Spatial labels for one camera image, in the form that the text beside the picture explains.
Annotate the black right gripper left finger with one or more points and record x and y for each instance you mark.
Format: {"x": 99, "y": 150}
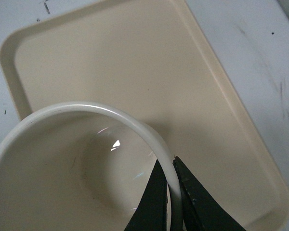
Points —
{"x": 151, "y": 213}

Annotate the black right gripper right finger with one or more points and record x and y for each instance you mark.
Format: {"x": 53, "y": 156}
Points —
{"x": 201, "y": 212}

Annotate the cream mug with black handle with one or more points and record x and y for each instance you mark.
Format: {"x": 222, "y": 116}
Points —
{"x": 82, "y": 167}

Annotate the beige rectangular plastic tray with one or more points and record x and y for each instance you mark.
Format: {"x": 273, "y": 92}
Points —
{"x": 150, "y": 59}

